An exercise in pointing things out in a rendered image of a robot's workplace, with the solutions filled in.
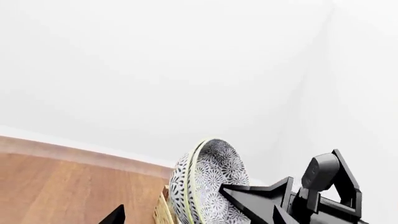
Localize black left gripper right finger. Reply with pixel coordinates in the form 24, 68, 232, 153
272, 206, 290, 224

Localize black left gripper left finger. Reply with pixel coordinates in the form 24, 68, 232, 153
98, 203, 126, 224

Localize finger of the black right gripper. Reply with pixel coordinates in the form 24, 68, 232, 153
218, 176, 295, 224

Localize chrysanthemum pattern ceramic bowl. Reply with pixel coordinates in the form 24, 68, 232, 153
185, 138, 251, 224

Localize leaf pattern ceramic bowl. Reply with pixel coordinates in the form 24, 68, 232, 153
169, 139, 208, 224

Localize woven bamboo tray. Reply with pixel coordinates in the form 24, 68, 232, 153
152, 184, 175, 224

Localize black triangular camera bracket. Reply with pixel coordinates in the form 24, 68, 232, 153
323, 148, 363, 210

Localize grey gripper camera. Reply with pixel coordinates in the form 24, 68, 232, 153
301, 152, 341, 191

